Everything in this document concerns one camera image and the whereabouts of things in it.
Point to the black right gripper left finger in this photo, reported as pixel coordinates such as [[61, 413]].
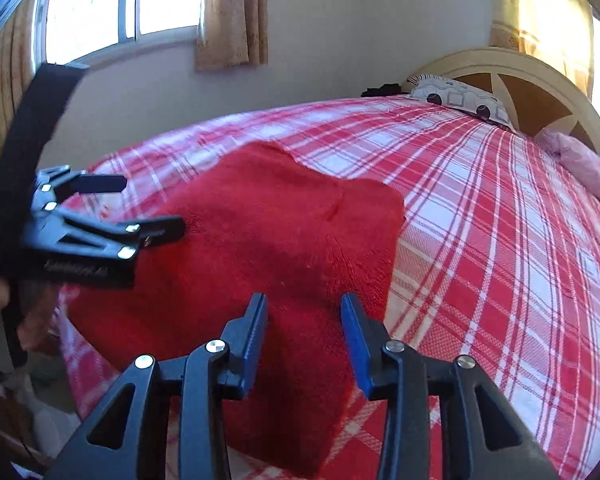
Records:
[[125, 436]]

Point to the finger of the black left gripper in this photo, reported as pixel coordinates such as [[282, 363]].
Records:
[[57, 184], [75, 236]]

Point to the red knitted sweater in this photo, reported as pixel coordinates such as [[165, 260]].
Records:
[[258, 221]]

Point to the beige far side curtain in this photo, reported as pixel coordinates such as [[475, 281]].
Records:
[[16, 63]]

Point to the red white plaid bedspread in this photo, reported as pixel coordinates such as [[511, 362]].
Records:
[[499, 256]]

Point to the side window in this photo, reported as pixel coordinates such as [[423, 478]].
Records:
[[98, 31]]

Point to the beige side window curtain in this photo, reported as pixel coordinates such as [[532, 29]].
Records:
[[231, 33]]

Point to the black cloth beside pillow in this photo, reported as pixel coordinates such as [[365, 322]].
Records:
[[385, 90]]

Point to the white patterned pillow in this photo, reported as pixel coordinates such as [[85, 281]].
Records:
[[457, 95]]

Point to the pink pillow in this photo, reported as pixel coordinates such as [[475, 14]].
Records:
[[574, 156]]

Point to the cream wooden headboard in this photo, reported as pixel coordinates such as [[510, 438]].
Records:
[[535, 95]]

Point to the beige curtain left of headboard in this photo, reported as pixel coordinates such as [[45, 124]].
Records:
[[557, 32]]

